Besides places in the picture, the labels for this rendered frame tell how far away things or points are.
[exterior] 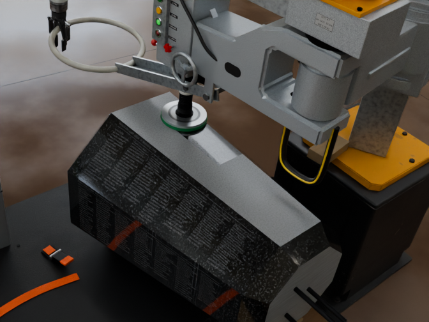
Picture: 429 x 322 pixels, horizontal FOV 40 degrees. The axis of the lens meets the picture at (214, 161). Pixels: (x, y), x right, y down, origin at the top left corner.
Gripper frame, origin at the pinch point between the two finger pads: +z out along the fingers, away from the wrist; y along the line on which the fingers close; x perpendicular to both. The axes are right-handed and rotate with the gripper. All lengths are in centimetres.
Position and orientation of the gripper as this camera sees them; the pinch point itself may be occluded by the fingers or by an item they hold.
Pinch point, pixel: (59, 43)
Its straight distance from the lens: 328.8
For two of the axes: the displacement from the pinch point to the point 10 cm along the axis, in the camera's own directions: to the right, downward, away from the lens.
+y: 8.7, 4.2, -2.5
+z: -1.5, 7.2, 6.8
